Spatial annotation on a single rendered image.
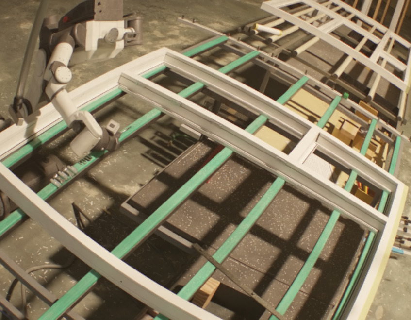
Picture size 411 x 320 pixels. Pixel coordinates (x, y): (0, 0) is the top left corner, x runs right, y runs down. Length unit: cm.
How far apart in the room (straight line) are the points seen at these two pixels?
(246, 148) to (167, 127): 182
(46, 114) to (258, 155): 91
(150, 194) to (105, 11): 85
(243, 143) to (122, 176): 130
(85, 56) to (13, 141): 53
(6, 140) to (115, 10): 82
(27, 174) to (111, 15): 110
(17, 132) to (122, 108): 233
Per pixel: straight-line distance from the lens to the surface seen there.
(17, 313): 188
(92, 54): 236
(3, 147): 203
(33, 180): 306
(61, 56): 213
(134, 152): 387
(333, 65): 494
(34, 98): 279
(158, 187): 260
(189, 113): 252
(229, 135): 248
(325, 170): 314
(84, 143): 198
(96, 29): 236
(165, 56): 300
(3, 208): 294
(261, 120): 279
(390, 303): 365
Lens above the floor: 206
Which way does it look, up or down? 30 degrees down
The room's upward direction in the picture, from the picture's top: 22 degrees clockwise
